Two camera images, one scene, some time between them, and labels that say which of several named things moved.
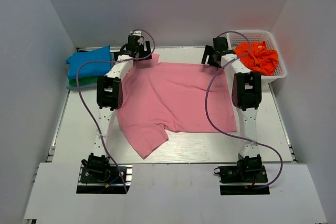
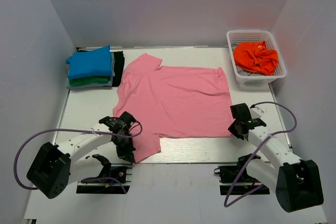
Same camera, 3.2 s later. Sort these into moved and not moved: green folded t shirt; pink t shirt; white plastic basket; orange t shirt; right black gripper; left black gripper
Moved: left black gripper; right black gripper
Not moved: orange t shirt; pink t shirt; white plastic basket; green folded t shirt
